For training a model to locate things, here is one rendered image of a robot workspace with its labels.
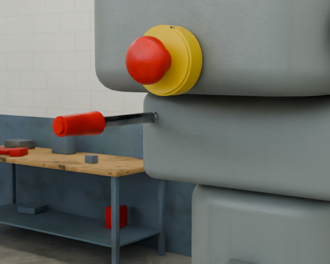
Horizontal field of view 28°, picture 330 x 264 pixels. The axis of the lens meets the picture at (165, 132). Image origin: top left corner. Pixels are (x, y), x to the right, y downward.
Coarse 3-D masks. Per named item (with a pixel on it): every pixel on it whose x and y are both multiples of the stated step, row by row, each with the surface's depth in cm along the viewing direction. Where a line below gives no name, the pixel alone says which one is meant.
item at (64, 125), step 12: (60, 120) 60; (72, 120) 60; (84, 120) 61; (96, 120) 63; (108, 120) 65; (120, 120) 66; (132, 120) 68; (144, 120) 69; (156, 120) 71; (60, 132) 60; (72, 132) 60; (84, 132) 62; (96, 132) 63
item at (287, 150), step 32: (160, 96) 71; (192, 96) 68; (224, 96) 66; (256, 96) 64; (288, 96) 62; (320, 96) 60; (160, 128) 71; (192, 128) 68; (224, 128) 66; (256, 128) 64; (288, 128) 62; (320, 128) 60; (160, 160) 71; (192, 160) 68; (224, 160) 66; (256, 160) 64; (288, 160) 62; (320, 160) 60; (288, 192) 63; (320, 192) 60
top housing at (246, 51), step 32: (96, 0) 63; (128, 0) 60; (160, 0) 58; (192, 0) 56; (224, 0) 54; (256, 0) 52; (288, 0) 51; (320, 0) 52; (96, 32) 64; (128, 32) 60; (192, 32) 56; (224, 32) 54; (256, 32) 52; (288, 32) 52; (320, 32) 52; (96, 64) 64; (224, 64) 54; (256, 64) 52; (288, 64) 52; (320, 64) 52
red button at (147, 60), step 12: (144, 36) 54; (132, 48) 54; (144, 48) 53; (156, 48) 52; (132, 60) 54; (144, 60) 53; (156, 60) 52; (168, 60) 55; (132, 72) 54; (144, 72) 53; (156, 72) 53; (144, 84) 54
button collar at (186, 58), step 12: (156, 36) 56; (168, 36) 55; (180, 36) 54; (192, 36) 55; (168, 48) 55; (180, 48) 54; (192, 48) 54; (180, 60) 54; (192, 60) 54; (168, 72) 55; (180, 72) 54; (192, 72) 54; (156, 84) 56; (168, 84) 55; (180, 84) 55; (192, 84) 56
